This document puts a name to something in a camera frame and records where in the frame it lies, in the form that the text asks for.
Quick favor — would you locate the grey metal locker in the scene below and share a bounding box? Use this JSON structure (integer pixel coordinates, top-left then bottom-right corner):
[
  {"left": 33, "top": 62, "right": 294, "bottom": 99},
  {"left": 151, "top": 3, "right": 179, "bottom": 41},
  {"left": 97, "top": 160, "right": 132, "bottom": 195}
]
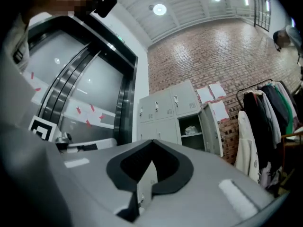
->
[{"left": 137, "top": 80, "right": 225, "bottom": 214}]

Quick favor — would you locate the green garment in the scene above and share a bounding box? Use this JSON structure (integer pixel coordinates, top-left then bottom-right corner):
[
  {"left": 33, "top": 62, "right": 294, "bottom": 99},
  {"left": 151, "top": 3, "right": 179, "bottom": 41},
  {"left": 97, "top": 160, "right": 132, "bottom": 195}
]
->
[{"left": 274, "top": 85, "right": 294, "bottom": 135}]

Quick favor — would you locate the white item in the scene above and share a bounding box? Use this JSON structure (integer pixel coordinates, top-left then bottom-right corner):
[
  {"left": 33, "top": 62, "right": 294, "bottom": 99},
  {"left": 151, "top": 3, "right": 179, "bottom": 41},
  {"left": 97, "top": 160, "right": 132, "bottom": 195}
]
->
[{"left": 184, "top": 125, "right": 198, "bottom": 136}]

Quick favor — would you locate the light grey garment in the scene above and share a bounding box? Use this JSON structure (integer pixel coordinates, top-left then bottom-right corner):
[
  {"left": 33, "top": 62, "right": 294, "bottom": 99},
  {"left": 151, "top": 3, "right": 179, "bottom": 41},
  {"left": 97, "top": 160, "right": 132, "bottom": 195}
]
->
[{"left": 259, "top": 92, "right": 282, "bottom": 149}]

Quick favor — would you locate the black framed window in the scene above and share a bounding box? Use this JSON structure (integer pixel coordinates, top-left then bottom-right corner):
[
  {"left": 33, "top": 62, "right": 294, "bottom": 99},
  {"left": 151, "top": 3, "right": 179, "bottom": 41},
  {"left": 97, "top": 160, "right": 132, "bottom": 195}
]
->
[{"left": 253, "top": 0, "right": 272, "bottom": 32}]

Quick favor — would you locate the black head-worn camera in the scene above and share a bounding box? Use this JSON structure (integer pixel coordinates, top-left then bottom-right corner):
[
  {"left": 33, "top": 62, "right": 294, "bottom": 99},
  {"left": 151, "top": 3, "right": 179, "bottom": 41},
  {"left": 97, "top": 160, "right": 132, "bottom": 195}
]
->
[{"left": 94, "top": 0, "right": 118, "bottom": 19}]

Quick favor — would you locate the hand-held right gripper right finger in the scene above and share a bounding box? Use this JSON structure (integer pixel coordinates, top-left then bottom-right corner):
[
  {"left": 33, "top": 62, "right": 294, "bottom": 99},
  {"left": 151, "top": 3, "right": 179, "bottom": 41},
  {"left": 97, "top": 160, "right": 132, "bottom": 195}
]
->
[{"left": 139, "top": 140, "right": 291, "bottom": 227}]

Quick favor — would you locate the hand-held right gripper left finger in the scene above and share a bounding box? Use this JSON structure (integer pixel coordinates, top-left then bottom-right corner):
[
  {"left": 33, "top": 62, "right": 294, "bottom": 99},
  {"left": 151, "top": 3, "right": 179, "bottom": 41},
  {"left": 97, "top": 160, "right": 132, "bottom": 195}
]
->
[{"left": 0, "top": 124, "right": 155, "bottom": 227}]

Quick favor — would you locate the black long garment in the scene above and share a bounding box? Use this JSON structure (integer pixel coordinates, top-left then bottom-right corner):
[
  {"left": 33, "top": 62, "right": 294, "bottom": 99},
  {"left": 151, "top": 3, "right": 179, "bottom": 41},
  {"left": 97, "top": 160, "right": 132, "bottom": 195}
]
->
[{"left": 243, "top": 91, "right": 269, "bottom": 173}]

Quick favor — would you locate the wooden table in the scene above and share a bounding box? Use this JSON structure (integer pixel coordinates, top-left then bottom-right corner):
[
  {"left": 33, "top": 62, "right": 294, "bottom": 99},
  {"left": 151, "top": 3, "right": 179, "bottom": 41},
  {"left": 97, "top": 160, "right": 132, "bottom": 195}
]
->
[{"left": 281, "top": 130, "right": 303, "bottom": 189}]

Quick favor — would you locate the white paper sheet red tape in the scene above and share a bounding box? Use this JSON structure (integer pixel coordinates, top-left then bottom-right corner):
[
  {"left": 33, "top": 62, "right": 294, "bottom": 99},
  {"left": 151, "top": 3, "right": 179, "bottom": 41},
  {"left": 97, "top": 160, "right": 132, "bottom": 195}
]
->
[{"left": 22, "top": 71, "right": 43, "bottom": 104}]

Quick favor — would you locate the long white paper red tape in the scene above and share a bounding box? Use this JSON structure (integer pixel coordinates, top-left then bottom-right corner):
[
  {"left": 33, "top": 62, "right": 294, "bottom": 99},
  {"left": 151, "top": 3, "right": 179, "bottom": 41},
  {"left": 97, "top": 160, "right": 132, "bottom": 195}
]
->
[{"left": 68, "top": 98, "right": 116, "bottom": 129}]

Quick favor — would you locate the pale grey garment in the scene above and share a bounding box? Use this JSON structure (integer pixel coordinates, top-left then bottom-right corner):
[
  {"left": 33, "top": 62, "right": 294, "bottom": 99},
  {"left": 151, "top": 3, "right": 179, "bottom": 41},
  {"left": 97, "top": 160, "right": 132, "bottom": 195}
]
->
[{"left": 276, "top": 81, "right": 300, "bottom": 123}]

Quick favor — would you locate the cream coat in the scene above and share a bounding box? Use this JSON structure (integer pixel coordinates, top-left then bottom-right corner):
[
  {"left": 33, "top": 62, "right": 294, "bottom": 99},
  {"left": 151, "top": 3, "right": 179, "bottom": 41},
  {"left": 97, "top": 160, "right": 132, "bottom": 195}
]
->
[{"left": 234, "top": 110, "right": 260, "bottom": 183}]

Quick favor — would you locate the black jacket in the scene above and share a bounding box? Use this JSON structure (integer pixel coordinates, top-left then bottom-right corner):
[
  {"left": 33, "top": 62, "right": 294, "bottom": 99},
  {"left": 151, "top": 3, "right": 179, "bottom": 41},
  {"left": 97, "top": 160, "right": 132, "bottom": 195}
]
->
[{"left": 259, "top": 85, "right": 290, "bottom": 137}]

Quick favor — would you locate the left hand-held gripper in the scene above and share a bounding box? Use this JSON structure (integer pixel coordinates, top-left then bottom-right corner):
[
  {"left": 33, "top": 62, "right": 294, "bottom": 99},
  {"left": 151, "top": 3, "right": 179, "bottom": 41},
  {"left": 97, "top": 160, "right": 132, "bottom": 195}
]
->
[{"left": 28, "top": 114, "right": 118, "bottom": 155}]

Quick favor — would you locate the person's light grey shirt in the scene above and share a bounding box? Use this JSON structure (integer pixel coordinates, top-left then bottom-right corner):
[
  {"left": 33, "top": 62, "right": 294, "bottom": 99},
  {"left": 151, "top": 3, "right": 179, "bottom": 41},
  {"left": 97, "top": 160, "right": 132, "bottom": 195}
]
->
[{"left": 0, "top": 14, "right": 36, "bottom": 130}]

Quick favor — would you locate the pale pink garment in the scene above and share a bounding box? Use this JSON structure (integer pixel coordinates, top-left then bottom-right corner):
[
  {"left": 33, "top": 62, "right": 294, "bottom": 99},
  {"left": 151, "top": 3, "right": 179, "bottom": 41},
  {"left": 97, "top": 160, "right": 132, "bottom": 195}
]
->
[{"left": 257, "top": 161, "right": 285, "bottom": 192}]

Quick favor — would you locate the black clothes rack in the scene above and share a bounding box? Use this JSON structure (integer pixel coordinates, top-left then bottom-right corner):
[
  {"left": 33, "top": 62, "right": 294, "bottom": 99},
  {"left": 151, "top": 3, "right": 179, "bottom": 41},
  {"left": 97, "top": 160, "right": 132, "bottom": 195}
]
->
[{"left": 236, "top": 79, "right": 286, "bottom": 111}]

